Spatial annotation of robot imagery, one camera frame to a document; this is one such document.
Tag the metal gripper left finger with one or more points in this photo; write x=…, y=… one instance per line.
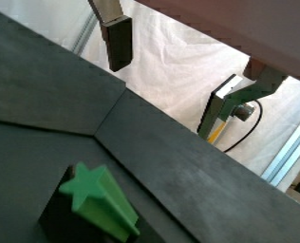
x=117, y=32

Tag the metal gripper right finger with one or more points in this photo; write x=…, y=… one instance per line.
x=259, y=82

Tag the green star prism bar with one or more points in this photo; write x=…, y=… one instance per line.
x=100, y=201

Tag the black curved fixture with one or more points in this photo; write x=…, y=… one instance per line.
x=65, y=227

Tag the white backdrop cloth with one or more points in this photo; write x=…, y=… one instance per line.
x=180, y=64

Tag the aluminium frame profile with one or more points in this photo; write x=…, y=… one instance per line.
x=284, y=160

